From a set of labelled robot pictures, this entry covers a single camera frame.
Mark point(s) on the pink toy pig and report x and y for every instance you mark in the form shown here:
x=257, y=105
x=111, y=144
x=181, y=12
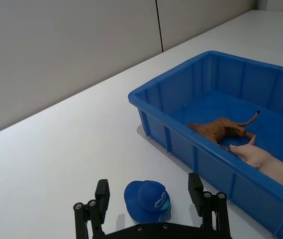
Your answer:
x=268, y=166

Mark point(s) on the small blue toy cap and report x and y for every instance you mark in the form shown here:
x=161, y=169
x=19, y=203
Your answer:
x=148, y=204

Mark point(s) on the brown toy lion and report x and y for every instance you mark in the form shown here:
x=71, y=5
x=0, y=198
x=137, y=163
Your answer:
x=220, y=128

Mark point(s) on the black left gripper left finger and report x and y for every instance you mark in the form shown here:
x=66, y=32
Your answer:
x=101, y=204

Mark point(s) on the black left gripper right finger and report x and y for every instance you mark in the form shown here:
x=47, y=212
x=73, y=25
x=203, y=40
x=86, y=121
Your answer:
x=206, y=206

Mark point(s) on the blue plastic bin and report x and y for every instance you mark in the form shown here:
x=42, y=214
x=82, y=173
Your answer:
x=220, y=129

